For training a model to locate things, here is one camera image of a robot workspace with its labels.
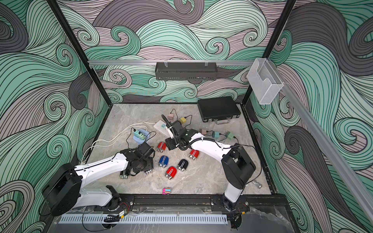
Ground blue round power socket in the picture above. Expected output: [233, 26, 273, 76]
[133, 129, 150, 145]

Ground black front mounting rail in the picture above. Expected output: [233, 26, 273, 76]
[56, 193, 289, 213]

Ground green charger on blue socket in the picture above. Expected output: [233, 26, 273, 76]
[134, 130, 147, 140]

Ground pink striped small box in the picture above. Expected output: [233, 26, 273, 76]
[162, 187, 172, 195]

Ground white power cable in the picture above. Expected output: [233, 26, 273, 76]
[81, 120, 155, 164]

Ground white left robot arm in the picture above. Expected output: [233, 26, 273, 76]
[42, 143, 155, 216]

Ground black wall shelf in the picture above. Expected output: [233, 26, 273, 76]
[155, 62, 218, 81]

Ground red shaver front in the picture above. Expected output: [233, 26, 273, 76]
[165, 166, 177, 180]

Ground light green USB charger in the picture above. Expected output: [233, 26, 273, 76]
[226, 132, 235, 139]

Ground clear acrylic wall holder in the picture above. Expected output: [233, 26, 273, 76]
[247, 58, 284, 105]

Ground black briefcase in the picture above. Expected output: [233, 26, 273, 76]
[197, 96, 241, 122]

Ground white slotted cable duct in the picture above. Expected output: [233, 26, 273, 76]
[58, 214, 228, 225]

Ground yellow USB charger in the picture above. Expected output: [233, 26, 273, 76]
[178, 117, 187, 124]

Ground white long power strip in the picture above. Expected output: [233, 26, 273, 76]
[153, 120, 171, 138]

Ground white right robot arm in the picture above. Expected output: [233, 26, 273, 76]
[164, 119, 256, 204]

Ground black shaver right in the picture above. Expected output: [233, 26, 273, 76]
[177, 159, 189, 172]

